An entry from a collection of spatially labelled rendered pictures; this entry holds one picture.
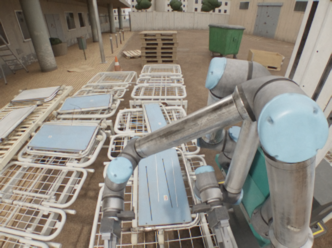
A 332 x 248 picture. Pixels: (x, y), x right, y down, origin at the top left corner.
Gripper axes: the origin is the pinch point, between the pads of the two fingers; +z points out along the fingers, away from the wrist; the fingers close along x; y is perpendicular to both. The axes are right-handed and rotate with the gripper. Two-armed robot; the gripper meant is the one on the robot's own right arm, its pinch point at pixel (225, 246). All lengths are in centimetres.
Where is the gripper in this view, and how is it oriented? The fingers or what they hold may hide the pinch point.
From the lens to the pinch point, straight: 73.2
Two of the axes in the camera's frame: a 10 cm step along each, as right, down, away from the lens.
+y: 9.9, -0.6, 0.9
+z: 1.1, 7.0, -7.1
